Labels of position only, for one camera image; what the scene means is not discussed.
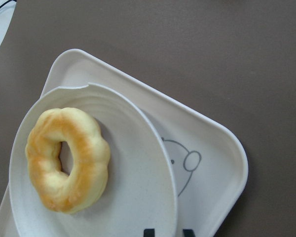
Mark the glazed donut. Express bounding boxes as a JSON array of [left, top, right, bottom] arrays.
[[25, 108, 111, 214]]

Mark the cream rabbit tray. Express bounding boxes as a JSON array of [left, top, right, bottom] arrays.
[[0, 49, 248, 237]]

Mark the white plate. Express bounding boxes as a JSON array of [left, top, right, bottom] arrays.
[[9, 84, 178, 237]]

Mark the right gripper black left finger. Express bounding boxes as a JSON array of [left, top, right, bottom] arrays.
[[143, 229, 155, 237]]

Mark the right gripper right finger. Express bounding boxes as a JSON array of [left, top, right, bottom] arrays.
[[183, 229, 195, 237]]

